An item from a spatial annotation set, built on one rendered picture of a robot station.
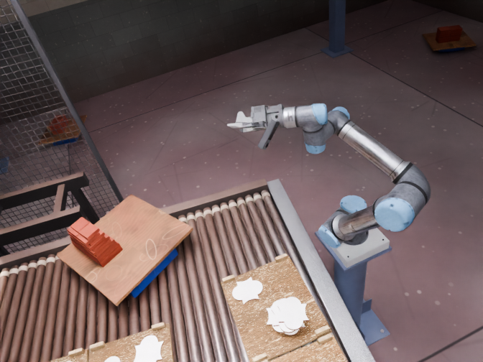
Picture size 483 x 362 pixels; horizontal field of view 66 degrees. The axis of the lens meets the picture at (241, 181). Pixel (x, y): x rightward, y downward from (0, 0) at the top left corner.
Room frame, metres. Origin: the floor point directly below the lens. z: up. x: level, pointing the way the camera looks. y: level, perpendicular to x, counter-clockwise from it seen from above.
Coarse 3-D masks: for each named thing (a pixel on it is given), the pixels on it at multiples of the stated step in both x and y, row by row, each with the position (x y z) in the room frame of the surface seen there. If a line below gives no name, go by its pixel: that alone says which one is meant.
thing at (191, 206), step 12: (264, 180) 1.62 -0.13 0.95; (216, 192) 1.60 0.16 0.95; (228, 192) 1.58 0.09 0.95; (240, 192) 1.56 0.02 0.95; (252, 192) 1.57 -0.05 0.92; (180, 204) 1.57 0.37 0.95; (192, 204) 1.55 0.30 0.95; (204, 204) 1.54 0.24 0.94; (216, 204) 1.54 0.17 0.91; (228, 204) 1.55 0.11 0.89; (60, 240) 1.49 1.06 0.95; (24, 252) 1.45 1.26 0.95; (36, 252) 1.44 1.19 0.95; (48, 252) 1.43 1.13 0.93; (0, 264) 1.40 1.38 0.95; (12, 264) 1.41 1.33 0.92
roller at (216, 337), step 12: (192, 216) 1.48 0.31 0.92; (192, 240) 1.32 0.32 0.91; (204, 264) 1.14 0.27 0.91; (204, 276) 1.07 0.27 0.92; (204, 288) 1.00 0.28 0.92; (204, 300) 0.95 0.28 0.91; (216, 324) 0.82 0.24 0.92; (216, 336) 0.76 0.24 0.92; (216, 348) 0.71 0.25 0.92; (216, 360) 0.67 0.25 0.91
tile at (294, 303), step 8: (288, 304) 0.79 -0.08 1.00; (296, 304) 0.78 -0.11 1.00; (304, 304) 0.78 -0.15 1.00; (280, 312) 0.76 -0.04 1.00; (288, 312) 0.75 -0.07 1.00; (296, 312) 0.75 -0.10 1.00; (304, 312) 0.74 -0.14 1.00; (280, 320) 0.73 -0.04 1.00; (288, 320) 0.72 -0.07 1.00; (296, 320) 0.71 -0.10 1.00; (304, 320) 0.71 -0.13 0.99; (288, 328) 0.69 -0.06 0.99; (296, 328) 0.68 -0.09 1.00
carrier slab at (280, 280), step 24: (288, 264) 1.02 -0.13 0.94; (264, 288) 0.93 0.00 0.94; (288, 288) 0.90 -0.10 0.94; (240, 312) 0.83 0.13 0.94; (264, 312) 0.81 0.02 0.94; (312, 312) 0.76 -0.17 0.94; (264, 336) 0.71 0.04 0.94; (288, 336) 0.69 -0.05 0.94; (312, 336) 0.67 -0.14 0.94; (264, 360) 0.62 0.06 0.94
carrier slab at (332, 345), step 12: (300, 348) 0.63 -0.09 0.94; (312, 348) 0.62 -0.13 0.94; (324, 348) 0.61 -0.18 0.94; (336, 348) 0.60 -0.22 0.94; (276, 360) 0.61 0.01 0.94; (288, 360) 0.60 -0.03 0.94; (300, 360) 0.59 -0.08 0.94; (312, 360) 0.58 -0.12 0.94; (324, 360) 0.57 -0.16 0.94; (336, 360) 0.56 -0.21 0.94
